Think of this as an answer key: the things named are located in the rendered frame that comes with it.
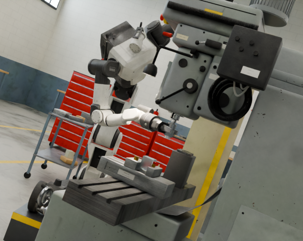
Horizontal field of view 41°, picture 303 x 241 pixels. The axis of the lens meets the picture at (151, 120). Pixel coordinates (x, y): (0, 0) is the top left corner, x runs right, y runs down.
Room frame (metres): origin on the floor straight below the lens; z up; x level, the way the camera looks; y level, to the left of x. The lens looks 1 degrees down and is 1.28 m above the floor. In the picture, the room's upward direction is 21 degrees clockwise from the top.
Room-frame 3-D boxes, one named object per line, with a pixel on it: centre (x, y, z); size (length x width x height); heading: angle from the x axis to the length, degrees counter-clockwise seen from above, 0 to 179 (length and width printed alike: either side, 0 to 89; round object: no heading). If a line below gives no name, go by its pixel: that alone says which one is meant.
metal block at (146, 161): (1.92, -0.06, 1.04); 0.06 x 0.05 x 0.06; 163
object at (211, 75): (1.99, -0.29, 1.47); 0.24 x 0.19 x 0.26; 161
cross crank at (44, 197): (2.22, 0.37, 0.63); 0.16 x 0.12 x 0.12; 71
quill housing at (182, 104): (2.06, -0.11, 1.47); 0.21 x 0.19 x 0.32; 161
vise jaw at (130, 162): (1.93, 0.00, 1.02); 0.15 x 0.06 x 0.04; 163
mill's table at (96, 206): (2.06, -0.10, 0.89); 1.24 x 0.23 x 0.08; 161
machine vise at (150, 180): (1.93, -0.03, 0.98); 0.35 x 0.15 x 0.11; 73
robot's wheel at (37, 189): (2.62, 0.51, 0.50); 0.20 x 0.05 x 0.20; 179
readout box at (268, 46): (1.64, -0.28, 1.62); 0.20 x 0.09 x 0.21; 71
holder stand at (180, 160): (2.39, -0.25, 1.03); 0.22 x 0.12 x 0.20; 168
